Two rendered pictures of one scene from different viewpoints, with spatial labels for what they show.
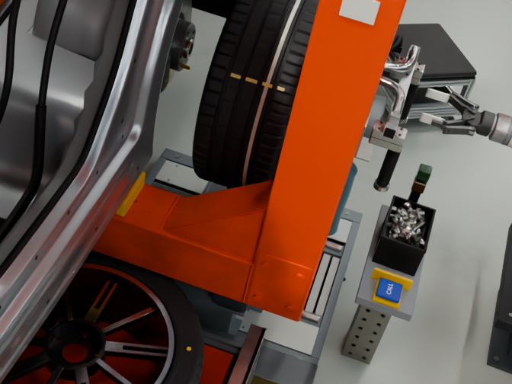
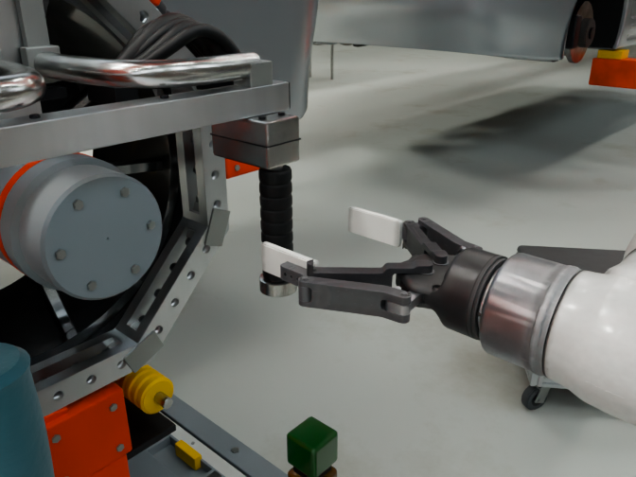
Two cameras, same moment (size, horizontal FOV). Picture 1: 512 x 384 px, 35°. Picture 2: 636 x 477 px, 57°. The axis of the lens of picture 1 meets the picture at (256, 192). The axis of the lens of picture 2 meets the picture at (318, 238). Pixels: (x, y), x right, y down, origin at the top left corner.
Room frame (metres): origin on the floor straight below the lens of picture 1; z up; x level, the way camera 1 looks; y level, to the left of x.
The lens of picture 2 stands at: (1.62, -0.76, 1.07)
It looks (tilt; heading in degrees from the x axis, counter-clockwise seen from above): 23 degrees down; 34
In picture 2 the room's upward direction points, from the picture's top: straight up
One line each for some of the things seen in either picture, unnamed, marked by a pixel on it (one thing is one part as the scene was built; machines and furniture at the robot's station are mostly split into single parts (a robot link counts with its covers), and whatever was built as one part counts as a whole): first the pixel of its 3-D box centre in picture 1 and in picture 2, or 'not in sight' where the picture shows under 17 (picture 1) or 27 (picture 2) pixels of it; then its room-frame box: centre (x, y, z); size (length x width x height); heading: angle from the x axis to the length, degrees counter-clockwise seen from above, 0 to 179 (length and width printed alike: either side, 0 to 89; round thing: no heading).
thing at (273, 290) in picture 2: (407, 100); (276, 226); (2.11, -0.39, 0.83); 0.04 x 0.04 x 0.16
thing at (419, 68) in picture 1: (407, 70); (255, 134); (2.11, -0.36, 0.93); 0.09 x 0.05 x 0.05; 82
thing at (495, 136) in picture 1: (500, 128); (529, 311); (2.07, -0.68, 0.83); 0.09 x 0.06 x 0.09; 172
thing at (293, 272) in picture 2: (439, 126); (296, 281); (2.01, -0.49, 0.83); 0.05 x 0.03 x 0.01; 82
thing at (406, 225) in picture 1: (404, 234); not in sight; (1.85, -0.48, 0.51); 0.20 x 0.14 x 0.13; 171
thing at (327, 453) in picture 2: (424, 172); (312, 447); (2.01, -0.50, 0.64); 0.04 x 0.04 x 0.04; 82
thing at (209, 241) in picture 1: (170, 209); not in sight; (1.55, 0.21, 0.69); 0.52 x 0.17 x 0.35; 82
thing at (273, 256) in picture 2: (431, 120); (289, 265); (2.03, -0.46, 0.83); 0.07 x 0.01 x 0.03; 82
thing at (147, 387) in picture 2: not in sight; (114, 364); (2.10, -0.05, 0.51); 0.29 x 0.06 x 0.06; 82
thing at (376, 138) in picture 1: (388, 135); not in sight; (1.77, -0.31, 0.93); 0.09 x 0.05 x 0.05; 82
